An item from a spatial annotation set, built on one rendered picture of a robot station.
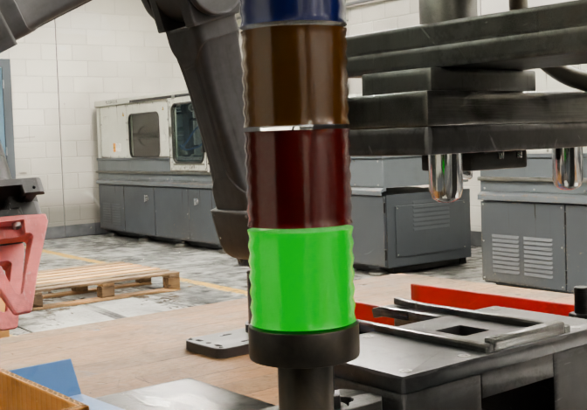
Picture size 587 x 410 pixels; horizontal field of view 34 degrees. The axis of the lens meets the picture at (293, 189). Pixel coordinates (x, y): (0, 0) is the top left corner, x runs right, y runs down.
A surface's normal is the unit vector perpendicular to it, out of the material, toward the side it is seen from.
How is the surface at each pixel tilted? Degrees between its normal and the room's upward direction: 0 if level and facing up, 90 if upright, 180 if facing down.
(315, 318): 104
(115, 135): 90
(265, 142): 76
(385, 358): 0
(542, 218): 90
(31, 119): 90
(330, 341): 90
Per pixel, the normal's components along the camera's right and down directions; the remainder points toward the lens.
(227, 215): -0.72, 0.34
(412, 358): -0.04, -1.00
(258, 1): -0.63, -0.18
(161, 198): -0.81, 0.06
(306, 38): 0.20, -0.20
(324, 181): 0.46, 0.27
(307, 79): 0.22, 0.29
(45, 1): 0.75, 0.00
